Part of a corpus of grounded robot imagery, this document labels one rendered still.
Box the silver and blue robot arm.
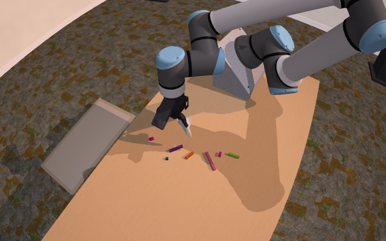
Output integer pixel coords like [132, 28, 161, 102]
[156, 0, 386, 98]

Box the orange rod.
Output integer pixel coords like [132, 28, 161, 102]
[185, 151, 194, 159]

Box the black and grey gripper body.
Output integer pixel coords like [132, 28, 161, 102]
[164, 93, 188, 119]

